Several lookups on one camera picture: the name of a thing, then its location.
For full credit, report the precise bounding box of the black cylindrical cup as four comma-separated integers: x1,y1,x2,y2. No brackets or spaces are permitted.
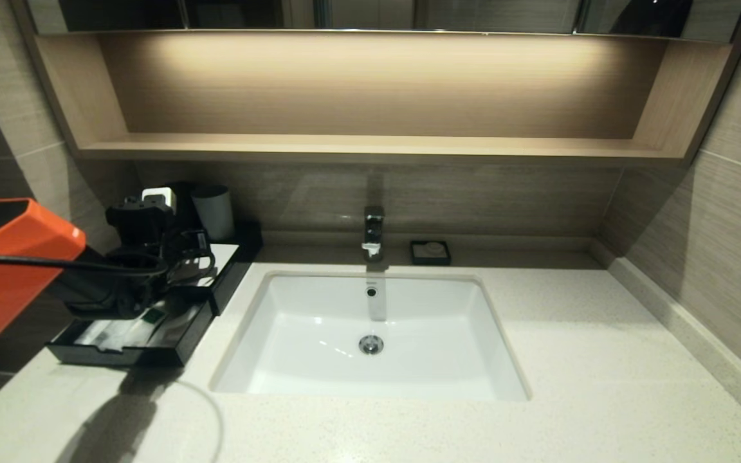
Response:
171,181,203,232

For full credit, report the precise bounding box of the chrome faucet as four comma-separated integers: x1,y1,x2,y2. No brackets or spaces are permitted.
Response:
362,206,386,263

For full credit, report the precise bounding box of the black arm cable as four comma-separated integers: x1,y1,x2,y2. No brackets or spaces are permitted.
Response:
0,250,170,280

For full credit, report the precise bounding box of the wooden wall shelf niche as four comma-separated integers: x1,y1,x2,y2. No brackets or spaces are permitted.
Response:
14,31,741,168

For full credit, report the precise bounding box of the slim toothbrush pack green label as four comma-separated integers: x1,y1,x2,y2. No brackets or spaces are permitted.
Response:
97,307,169,352

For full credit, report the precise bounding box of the white ceramic sink basin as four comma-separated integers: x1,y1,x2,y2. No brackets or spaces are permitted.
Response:
210,270,531,403

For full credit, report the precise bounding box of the mirror cabinet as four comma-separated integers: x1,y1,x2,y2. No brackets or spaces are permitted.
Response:
26,0,741,44

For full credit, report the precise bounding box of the black soap dish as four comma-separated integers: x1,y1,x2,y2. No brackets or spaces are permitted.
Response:
409,240,452,267

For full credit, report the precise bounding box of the square white sachet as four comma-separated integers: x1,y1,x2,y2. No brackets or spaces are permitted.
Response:
155,309,204,349

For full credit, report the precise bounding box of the long white wrapped packet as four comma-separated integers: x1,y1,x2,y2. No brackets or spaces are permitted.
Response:
75,320,111,348

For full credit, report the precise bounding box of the grey plastic cup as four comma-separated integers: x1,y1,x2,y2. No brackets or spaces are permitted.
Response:
190,185,236,242

